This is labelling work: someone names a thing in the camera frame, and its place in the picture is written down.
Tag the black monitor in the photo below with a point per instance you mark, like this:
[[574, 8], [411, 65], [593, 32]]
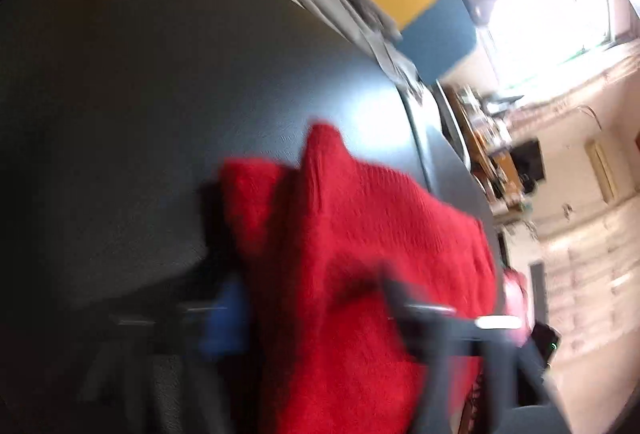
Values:
[[527, 161]]

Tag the red knitted sweater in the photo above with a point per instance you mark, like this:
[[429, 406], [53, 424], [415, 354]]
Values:
[[350, 264]]

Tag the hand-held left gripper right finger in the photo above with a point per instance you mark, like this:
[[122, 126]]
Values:
[[425, 329]]

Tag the wall air conditioner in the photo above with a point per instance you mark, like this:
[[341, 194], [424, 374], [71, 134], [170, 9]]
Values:
[[602, 171]]

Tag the grey metal frame rail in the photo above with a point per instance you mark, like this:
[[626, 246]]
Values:
[[450, 123]]

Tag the cluttered wooden desk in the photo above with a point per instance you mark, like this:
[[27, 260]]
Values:
[[490, 153]]

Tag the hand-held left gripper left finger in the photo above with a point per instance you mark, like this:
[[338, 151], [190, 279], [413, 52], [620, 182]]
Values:
[[225, 319]]

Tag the person's pink clothing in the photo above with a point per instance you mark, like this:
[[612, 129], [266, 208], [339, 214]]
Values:
[[515, 299]]

